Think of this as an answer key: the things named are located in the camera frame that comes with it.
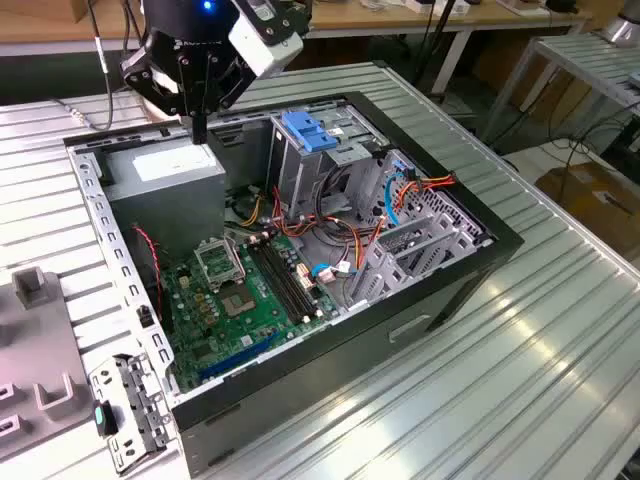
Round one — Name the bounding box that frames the red orange disk power wire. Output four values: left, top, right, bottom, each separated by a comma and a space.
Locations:
389, 168, 459, 211

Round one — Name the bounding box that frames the yellow orange power wire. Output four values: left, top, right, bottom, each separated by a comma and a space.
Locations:
238, 192, 269, 227

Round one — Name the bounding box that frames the red orange wire bundle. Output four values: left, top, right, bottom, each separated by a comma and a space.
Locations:
269, 184, 386, 271

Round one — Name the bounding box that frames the grey parts rack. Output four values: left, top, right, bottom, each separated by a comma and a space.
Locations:
0, 267, 96, 461

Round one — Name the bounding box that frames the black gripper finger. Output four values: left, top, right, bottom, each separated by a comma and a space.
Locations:
199, 58, 257, 146
118, 46, 202, 146

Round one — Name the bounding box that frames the metal expansion card bracket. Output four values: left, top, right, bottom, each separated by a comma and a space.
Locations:
88, 352, 176, 476

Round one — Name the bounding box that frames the grey metal disk bay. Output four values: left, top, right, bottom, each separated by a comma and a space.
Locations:
344, 148, 496, 311

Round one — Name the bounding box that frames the green motherboard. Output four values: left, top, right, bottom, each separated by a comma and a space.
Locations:
159, 232, 341, 396

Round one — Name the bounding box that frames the wooden desk with white legs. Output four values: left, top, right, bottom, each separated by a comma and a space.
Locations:
0, 0, 594, 96

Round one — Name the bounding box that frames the metal socket cover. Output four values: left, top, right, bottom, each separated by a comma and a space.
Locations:
193, 238, 249, 294

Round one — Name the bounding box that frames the blue expansion slot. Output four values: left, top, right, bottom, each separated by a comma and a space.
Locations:
197, 332, 281, 384

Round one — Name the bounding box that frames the grey power supply unit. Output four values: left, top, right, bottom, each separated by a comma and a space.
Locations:
102, 134, 229, 261

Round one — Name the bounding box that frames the brown cardboard box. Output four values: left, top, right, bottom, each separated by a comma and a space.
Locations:
534, 162, 640, 261

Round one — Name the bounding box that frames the black open PC case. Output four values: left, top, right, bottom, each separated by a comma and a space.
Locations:
63, 89, 525, 479

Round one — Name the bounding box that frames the black stand pole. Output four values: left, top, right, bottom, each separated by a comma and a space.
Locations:
412, 0, 459, 99

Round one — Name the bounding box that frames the black cable with silver connector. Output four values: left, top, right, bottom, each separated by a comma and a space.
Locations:
49, 0, 131, 132

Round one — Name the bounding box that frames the blue data wire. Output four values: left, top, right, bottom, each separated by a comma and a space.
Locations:
309, 158, 407, 284

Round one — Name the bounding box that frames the black latch with teal tab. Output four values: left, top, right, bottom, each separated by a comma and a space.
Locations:
92, 399, 120, 439

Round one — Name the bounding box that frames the blue plastic drive latch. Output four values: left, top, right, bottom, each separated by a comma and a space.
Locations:
281, 110, 341, 155

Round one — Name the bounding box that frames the grey metal drive cage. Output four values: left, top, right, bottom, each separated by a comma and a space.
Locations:
267, 99, 391, 221

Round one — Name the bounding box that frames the black RAM slot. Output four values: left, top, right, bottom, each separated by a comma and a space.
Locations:
268, 237, 326, 316
255, 240, 314, 322
248, 241, 307, 325
261, 238, 320, 319

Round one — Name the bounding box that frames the metal slat side table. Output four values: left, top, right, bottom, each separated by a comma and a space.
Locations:
492, 29, 640, 146

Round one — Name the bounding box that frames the metal locking lever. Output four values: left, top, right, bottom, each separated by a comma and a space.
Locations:
224, 233, 251, 281

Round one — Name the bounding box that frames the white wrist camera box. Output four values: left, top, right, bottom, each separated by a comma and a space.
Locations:
228, 8, 305, 79

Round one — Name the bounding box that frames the CPU socket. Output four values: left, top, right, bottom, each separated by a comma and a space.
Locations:
215, 282, 259, 319

